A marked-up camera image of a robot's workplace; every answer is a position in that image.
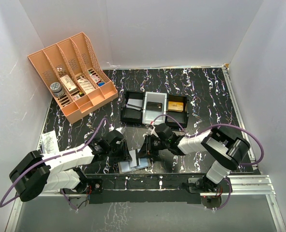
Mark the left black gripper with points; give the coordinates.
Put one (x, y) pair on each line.
(125, 155)

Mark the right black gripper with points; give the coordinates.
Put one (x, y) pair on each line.
(147, 150)

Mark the white striped credit card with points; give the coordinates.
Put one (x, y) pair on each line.
(135, 162)

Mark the grey leather card holder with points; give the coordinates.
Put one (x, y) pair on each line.
(124, 166)

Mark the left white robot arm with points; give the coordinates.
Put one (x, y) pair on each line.
(37, 172)

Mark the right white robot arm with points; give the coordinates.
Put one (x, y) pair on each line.
(227, 151)

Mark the white middle card tray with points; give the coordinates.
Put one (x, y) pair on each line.
(149, 116)

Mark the black left card tray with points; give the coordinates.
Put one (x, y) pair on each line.
(131, 116)

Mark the black card tray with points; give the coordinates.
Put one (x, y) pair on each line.
(131, 116)
(181, 117)

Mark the silver credit card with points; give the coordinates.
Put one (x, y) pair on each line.
(135, 104)

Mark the black right card tray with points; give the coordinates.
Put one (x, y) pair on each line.
(181, 117)

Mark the gold credit card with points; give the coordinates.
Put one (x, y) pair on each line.
(175, 106)

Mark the white label card stack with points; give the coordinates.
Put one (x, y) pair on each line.
(85, 84)

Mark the blue small object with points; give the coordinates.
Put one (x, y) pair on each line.
(100, 83)

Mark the white patterned paper sheet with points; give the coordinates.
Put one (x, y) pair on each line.
(49, 142)

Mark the small colourful packet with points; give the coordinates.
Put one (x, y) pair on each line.
(94, 76)

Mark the white red box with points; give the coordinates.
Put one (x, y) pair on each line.
(68, 83)

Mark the round patterned tin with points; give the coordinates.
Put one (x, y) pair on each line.
(57, 89)

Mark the orange plastic file organizer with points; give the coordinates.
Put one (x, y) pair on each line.
(74, 56)

